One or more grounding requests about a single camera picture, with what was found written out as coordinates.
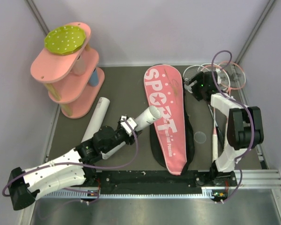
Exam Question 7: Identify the pink three-tier wooden shelf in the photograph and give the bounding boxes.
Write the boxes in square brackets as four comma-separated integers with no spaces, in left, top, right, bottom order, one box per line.
[30,22,105,119]

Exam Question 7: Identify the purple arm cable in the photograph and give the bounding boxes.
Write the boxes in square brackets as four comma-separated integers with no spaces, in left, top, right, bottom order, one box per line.
[2,119,139,197]
[210,50,257,204]

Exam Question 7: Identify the white shuttlecock tube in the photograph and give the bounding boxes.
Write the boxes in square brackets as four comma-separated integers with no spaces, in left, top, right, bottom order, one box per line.
[81,97,110,142]
[101,105,163,160]

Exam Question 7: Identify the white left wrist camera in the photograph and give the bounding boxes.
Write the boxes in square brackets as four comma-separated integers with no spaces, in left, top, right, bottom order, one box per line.
[119,116,138,136]

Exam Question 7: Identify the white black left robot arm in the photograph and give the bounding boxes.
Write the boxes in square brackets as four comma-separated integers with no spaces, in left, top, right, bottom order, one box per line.
[7,116,145,210]

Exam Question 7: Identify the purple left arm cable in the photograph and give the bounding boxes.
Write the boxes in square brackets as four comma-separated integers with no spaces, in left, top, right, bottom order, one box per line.
[2,119,139,197]

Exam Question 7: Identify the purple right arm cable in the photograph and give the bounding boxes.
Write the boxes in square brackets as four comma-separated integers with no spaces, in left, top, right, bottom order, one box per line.
[210,50,257,204]

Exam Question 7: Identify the beige cup on shelf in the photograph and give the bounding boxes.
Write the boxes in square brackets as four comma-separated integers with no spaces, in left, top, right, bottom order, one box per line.
[72,55,86,76]

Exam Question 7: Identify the pink sport racket bag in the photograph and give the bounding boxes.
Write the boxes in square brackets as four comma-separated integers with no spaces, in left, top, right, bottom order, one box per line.
[144,64,187,175]

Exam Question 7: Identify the clear round tube lid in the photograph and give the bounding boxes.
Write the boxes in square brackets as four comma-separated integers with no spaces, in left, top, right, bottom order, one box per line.
[193,131,207,144]

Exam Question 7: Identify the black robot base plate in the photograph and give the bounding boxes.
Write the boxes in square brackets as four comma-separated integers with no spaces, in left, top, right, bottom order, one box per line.
[97,170,226,195]

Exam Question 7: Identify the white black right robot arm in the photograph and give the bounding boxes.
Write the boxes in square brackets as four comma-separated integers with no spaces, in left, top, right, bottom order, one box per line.
[183,71,264,186]

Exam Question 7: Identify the white shuttlecock tube on table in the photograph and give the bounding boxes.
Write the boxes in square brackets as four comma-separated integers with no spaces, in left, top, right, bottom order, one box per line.
[81,97,110,142]

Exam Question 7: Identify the green polka dot plate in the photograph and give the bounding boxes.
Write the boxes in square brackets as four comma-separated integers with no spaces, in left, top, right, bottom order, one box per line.
[44,25,86,55]

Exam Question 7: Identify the pink white badminton racket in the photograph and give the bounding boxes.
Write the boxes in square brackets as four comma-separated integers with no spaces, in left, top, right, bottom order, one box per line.
[201,63,222,162]

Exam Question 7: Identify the blue cup on shelf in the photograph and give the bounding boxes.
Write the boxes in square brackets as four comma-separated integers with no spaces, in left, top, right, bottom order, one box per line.
[88,68,99,87]

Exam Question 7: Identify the grey slotted cable duct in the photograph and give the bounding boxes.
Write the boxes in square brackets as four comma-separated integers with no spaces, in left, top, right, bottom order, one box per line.
[42,187,227,200]

